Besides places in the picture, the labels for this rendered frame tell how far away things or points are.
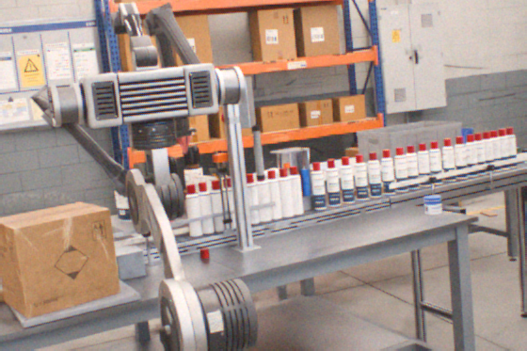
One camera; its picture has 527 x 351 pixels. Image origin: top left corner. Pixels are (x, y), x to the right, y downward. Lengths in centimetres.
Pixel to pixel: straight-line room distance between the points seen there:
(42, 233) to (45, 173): 505
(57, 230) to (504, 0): 795
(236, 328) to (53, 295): 65
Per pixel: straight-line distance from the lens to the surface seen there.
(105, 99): 201
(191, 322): 162
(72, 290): 213
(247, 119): 255
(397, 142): 456
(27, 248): 206
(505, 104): 937
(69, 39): 700
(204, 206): 267
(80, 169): 713
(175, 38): 242
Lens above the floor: 147
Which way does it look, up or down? 7 degrees down
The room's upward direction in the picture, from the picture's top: 6 degrees counter-clockwise
